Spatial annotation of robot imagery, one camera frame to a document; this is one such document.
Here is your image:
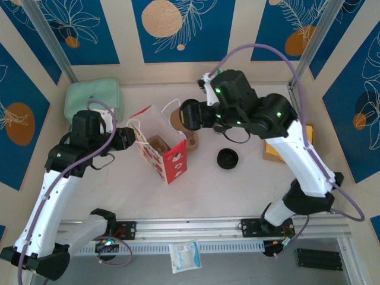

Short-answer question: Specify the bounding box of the yellow napkin stack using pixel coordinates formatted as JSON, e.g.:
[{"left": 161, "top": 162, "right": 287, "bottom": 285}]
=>
[{"left": 265, "top": 124, "right": 314, "bottom": 163}]

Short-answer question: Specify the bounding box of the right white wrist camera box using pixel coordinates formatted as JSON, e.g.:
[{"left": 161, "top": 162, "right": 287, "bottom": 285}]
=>
[{"left": 197, "top": 72, "right": 220, "bottom": 107}]

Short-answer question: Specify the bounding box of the mint green lidded container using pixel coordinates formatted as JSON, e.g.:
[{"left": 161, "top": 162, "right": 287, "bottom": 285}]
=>
[{"left": 64, "top": 77, "right": 125, "bottom": 131}]

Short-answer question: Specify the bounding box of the blue white wipe packet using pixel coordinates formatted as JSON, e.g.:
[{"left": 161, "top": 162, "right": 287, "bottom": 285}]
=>
[{"left": 168, "top": 239, "right": 202, "bottom": 274}]

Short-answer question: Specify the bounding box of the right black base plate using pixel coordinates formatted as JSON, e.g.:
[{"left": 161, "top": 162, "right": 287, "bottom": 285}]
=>
[{"left": 237, "top": 218, "right": 296, "bottom": 238}]

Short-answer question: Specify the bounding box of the white slotted cable duct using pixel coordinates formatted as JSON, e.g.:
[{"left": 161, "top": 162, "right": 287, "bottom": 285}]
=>
[{"left": 74, "top": 240, "right": 265, "bottom": 257}]

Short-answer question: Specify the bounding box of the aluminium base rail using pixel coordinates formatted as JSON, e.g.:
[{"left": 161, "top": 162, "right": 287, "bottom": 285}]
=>
[{"left": 58, "top": 215, "right": 353, "bottom": 246}]

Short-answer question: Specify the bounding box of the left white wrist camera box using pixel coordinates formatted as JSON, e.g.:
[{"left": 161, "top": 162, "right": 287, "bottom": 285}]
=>
[{"left": 96, "top": 108, "right": 118, "bottom": 131}]

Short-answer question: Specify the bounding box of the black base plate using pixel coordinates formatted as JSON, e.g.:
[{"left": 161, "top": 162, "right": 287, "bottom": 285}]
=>
[
  {"left": 237, "top": 218, "right": 296, "bottom": 238},
  {"left": 112, "top": 221, "right": 137, "bottom": 241}
]

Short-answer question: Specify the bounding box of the black strip bundle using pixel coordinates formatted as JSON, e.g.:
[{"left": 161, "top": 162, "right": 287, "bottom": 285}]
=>
[{"left": 294, "top": 248, "right": 344, "bottom": 271}]

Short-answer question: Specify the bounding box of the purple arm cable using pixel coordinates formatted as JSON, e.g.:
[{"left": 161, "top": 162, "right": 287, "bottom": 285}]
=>
[
  {"left": 207, "top": 43, "right": 366, "bottom": 259},
  {"left": 16, "top": 100, "right": 134, "bottom": 285}
]

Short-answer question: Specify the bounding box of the black controller board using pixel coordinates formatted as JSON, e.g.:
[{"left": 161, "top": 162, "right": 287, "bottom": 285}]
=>
[
  {"left": 94, "top": 239, "right": 120, "bottom": 254},
  {"left": 262, "top": 239, "right": 292, "bottom": 258}
]

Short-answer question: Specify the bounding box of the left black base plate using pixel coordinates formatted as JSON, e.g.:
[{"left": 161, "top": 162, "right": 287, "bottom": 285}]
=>
[{"left": 112, "top": 221, "right": 137, "bottom": 241}]

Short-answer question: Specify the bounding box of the brown paper coffee cup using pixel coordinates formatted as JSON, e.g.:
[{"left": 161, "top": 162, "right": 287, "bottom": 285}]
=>
[{"left": 169, "top": 107, "right": 191, "bottom": 131}]

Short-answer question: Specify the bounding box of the red white paper gift bag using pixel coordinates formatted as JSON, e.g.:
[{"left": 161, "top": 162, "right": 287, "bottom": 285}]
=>
[{"left": 127, "top": 99, "right": 188, "bottom": 185}]

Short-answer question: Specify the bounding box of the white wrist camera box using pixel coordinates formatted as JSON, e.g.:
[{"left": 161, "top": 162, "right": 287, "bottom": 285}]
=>
[
  {"left": 197, "top": 72, "right": 220, "bottom": 107},
  {"left": 96, "top": 108, "right": 118, "bottom": 131}
]

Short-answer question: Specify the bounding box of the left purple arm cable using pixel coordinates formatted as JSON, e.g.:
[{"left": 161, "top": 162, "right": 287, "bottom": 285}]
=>
[{"left": 16, "top": 100, "right": 134, "bottom": 285}]

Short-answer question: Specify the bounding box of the aluminium frame post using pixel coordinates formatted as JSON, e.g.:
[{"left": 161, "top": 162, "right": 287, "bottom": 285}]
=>
[
  {"left": 289, "top": 0, "right": 347, "bottom": 90},
  {"left": 22, "top": 0, "right": 78, "bottom": 84}
]

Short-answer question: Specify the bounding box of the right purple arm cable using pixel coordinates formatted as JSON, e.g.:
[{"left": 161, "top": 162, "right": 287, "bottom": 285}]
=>
[{"left": 207, "top": 43, "right": 366, "bottom": 259}]

